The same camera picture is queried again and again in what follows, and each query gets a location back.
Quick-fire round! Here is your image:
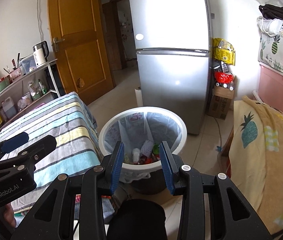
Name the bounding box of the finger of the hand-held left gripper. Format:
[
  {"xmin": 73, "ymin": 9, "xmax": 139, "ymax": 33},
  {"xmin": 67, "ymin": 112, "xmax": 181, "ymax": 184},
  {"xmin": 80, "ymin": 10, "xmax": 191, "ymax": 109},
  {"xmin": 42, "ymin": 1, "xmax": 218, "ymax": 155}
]
[
  {"xmin": 0, "ymin": 135, "xmax": 57, "ymax": 172},
  {"xmin": 0, "ymin": 132, "xmax": 29, "ymax": 168}
]

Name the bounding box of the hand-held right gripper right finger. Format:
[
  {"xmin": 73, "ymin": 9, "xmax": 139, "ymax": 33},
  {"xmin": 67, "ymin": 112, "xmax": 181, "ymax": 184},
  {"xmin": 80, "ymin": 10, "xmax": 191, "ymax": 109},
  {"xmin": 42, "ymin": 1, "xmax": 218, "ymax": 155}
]
[{"xmin": 159, "ymin": 141, "xmax": 269, "ymax": 240}]

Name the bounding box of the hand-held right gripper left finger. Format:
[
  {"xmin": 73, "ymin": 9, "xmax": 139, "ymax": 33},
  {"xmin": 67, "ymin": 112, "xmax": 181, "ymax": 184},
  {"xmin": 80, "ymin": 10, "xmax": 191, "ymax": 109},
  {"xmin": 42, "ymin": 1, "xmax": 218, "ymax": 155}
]
[{"xmin": 10, "ymin": 141, "xmax": 125, "ymax": 240}]

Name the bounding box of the red wrapper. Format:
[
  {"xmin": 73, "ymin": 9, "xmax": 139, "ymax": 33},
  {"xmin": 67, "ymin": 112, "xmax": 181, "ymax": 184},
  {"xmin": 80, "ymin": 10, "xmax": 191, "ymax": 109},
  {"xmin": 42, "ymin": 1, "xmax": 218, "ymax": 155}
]
[{"xmin": 139, "ymin": 155, "xmax": 160, "ymax": 165}]

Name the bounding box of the white plastic bag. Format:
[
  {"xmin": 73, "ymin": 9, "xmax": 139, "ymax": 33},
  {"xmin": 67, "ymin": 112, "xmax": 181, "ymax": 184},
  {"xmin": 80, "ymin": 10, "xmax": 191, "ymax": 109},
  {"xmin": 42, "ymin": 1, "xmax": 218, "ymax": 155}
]
[{"xmin": 131, "ymin": 148, "xmax": 142, "ymax": 164}]

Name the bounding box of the white patterned packet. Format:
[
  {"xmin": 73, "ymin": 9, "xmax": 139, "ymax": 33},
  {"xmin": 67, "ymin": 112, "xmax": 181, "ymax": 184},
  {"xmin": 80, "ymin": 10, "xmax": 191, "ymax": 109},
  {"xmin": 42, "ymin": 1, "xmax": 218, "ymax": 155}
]
[{"xmin": 141, "ymin": 140, "xmax": 154, "ymax": 157}]

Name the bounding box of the white bin with plastic liner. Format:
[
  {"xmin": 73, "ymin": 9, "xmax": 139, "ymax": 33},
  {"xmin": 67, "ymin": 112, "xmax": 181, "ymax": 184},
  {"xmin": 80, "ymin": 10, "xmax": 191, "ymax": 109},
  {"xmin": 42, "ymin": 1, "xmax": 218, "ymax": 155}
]
[{"xmin": 98, "ymin": 107, "xmax": 187, "ymax": 195}]

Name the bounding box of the person's left hand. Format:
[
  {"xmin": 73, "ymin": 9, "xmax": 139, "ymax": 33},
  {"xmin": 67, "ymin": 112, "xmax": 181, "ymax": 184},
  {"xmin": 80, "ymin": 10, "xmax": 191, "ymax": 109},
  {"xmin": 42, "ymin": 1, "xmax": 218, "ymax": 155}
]
[{"xmin": 5, "ymin": 202, "xmax": 17, "ymax": 228}]

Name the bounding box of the striped blanket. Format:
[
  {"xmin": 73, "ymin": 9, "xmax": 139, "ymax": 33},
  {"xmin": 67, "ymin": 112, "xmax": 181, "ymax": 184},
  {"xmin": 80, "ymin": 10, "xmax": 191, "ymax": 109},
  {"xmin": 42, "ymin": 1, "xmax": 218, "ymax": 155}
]
[{"xmin": 0, "ymin": 92, "xmax": 114, "ymax": 217}]

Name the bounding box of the plastic jug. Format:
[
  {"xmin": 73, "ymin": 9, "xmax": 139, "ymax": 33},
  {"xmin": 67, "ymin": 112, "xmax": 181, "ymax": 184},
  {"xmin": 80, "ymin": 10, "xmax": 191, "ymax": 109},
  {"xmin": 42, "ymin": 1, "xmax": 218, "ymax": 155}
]
[{"xmin": 2, "ymin": 99, "xmax": 17, "ymax": 119}]

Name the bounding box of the green basin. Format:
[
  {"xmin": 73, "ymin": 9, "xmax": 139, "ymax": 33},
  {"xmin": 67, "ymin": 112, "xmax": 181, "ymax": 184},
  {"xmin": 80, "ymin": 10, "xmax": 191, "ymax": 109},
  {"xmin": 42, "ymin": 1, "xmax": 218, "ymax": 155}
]
[{"xmin": 0, "ymin": 78, "xmax": 11, "ymax": 94}]

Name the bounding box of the pink utensil basket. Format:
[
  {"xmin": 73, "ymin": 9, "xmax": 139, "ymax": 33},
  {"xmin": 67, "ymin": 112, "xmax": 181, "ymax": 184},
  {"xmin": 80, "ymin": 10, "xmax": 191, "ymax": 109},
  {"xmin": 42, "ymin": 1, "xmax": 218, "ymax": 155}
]
[{"xmin": 9, "ymin": 67, "xmax": 23, "ymax": 80}]

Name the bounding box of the white paper towel roll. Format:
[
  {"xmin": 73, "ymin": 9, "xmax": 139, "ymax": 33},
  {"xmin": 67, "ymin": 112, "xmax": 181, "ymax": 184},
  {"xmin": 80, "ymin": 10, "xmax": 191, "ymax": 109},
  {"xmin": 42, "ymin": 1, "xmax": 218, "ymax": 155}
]
[{"xmin": 134, "ymin": 86, "xmax": 143, "ymax": 108}]

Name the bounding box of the clear storage box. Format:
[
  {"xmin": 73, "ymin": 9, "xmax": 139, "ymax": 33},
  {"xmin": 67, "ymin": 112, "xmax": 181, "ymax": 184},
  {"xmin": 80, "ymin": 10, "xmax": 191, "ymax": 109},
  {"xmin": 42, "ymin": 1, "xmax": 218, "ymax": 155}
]
[{"xmin": 19, "ymin": 54, "xmax": 36, "ymax": 74}]

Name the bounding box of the metal shelf rack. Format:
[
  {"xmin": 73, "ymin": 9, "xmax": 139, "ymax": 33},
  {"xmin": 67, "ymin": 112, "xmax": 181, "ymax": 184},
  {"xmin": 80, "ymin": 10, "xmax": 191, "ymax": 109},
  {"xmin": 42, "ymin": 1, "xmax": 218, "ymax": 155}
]
[{"xmin": 0, "ymin": 59, "xmax": 62, "ymax": 145}]

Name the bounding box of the cardboard box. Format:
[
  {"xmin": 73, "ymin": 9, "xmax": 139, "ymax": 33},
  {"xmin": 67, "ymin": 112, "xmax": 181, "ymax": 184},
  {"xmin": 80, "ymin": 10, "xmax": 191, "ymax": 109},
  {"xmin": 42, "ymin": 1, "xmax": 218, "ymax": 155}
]
[{"xmin": 208, "ymin": 76, "xmax": 235, "ymax": 120}]

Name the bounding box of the silver refrigerator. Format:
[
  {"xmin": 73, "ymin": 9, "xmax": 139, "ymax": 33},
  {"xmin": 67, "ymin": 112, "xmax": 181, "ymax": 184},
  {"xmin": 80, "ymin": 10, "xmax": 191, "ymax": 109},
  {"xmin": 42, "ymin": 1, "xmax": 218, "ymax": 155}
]
[{"xmin": 126, "ymin": 0, "xmax": 213, "ymax": 135}]

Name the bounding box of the white electric kettle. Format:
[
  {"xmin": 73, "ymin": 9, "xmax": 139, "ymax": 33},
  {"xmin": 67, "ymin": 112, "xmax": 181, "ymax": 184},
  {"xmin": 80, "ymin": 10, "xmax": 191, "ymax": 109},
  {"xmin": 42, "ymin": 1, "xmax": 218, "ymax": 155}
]
[{"xmin": 33, "ymin": 41, "xmax": 49, "ymax": 68}]

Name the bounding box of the yellow pineapple blanket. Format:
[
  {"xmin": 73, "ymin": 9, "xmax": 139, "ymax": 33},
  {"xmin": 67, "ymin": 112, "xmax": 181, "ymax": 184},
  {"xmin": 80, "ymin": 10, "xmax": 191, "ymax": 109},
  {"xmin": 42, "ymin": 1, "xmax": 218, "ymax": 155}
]
[{"xmin": 229, "ymin": 95, "xmax": 283, "ymax": 233}]

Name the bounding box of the wooden door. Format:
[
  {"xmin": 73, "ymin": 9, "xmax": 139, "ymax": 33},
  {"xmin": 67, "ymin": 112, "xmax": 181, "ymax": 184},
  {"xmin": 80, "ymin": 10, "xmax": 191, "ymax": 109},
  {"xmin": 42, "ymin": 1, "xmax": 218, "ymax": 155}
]
[{"xmin": 48, "ymin": 0, "xmax": 114, "ymax": 105}]

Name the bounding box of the red plastic bag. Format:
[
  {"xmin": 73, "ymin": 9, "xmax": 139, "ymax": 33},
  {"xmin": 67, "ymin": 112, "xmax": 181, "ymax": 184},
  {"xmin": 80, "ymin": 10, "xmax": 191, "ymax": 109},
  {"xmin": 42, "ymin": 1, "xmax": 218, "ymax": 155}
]
[{"xmin": 214, "ymin": 71, "xmax": 233, "ymax": 84}]

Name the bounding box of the yellow hanging bag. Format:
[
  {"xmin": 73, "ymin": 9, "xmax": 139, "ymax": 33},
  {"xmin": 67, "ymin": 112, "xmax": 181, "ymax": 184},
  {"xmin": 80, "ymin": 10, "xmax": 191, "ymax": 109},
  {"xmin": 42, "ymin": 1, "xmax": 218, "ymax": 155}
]
[{"xmin": 212, "ymin": 37, "xmax": 235, "ymax": 65}]

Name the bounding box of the pink cabinet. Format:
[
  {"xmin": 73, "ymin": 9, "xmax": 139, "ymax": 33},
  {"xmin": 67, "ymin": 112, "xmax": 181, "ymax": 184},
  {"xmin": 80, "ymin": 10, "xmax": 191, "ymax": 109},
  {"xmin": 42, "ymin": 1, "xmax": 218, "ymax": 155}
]
[{"xmin": 257, "ymin": 64, "xmax": 283, "ymax": 115}]

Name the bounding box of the pineapple print cloth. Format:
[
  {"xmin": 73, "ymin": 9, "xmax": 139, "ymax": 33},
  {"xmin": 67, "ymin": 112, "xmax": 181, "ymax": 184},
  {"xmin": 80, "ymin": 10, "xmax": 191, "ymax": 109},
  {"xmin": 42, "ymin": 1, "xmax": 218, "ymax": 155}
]
[{"xmin": 257, "ymin": 24, "xmax": 283, "ymax": 82}]

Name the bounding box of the white cloth bag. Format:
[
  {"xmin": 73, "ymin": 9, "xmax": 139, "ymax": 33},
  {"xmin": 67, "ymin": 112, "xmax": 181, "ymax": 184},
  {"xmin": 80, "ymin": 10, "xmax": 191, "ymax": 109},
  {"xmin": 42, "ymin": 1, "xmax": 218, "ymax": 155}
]
[{"xmin": 257, "ymin": 16, "xmax": 283, "ymax": 37}]

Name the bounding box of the black garment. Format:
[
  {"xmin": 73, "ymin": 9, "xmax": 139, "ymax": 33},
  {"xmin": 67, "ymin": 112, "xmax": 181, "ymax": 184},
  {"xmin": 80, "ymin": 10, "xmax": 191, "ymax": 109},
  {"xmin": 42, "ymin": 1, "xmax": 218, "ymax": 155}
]
[{"xmin": 259, "ymin": 4, "xmax": 283, "ymax": 25}]

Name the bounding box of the black floor cable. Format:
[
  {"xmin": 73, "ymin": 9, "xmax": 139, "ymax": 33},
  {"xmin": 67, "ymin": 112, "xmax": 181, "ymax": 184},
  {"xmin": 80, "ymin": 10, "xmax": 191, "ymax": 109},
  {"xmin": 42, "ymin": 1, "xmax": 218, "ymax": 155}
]
[{"xmin": 214, "ymin": 116, "xmax": 223, "ymax": 150}]

